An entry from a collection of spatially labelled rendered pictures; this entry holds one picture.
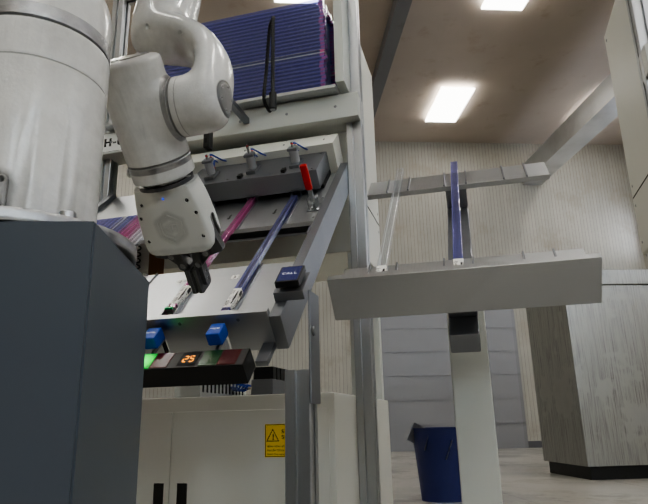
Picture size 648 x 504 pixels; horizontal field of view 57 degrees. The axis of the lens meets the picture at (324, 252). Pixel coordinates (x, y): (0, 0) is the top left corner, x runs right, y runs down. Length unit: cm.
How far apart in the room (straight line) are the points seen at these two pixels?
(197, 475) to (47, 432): 91
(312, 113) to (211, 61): 83
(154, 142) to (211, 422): 68
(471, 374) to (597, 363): 529
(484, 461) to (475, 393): 10
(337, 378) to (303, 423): 1055
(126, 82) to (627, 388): 594
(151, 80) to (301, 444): 54
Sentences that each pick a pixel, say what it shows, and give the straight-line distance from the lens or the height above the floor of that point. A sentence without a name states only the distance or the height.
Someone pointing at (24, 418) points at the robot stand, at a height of 57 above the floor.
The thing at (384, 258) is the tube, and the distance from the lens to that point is 89.
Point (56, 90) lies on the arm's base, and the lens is 54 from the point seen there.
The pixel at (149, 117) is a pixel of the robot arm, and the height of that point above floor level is 93.
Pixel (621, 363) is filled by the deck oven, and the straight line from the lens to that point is 638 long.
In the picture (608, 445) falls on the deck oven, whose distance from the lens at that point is 625.
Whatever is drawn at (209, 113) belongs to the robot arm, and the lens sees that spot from 75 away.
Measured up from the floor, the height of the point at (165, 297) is 78.
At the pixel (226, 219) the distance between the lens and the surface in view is 138.
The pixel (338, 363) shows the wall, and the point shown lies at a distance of 1148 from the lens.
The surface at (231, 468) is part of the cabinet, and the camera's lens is 128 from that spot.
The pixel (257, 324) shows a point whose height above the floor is 71.
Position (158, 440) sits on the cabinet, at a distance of 135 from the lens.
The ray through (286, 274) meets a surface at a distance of 95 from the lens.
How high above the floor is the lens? 56
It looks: 16 degrees up
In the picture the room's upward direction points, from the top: 1 degrees counter-clockwise
